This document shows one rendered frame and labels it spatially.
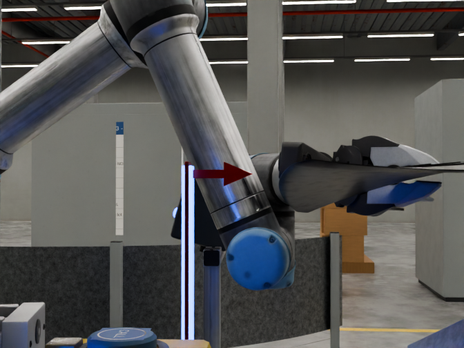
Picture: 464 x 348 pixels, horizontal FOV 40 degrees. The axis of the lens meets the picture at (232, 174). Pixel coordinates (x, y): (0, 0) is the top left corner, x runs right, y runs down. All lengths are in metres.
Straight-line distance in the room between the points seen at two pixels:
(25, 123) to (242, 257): 0.42
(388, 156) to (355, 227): 8.02
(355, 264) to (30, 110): 7.95
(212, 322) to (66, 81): 0.49
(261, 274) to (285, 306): 1.88
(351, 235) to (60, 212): 3.88
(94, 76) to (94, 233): 6.00
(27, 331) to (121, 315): 1.49
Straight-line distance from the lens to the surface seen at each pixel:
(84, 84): 0.99
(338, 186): 0.66
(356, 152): 0.77
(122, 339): 0.37
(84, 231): 6.98
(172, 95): 0.80
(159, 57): 0.81
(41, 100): 1.00
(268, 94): 4.96
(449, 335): 0.67
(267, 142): 4.93
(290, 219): 0.92
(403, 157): 0.73
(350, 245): 8.77
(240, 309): 2.52
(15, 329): 0.89
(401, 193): 0.72
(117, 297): 2.35
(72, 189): 7.01
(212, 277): 1.16
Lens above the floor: 1.17
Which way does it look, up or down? 1 degrees up
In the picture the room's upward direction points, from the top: straight up
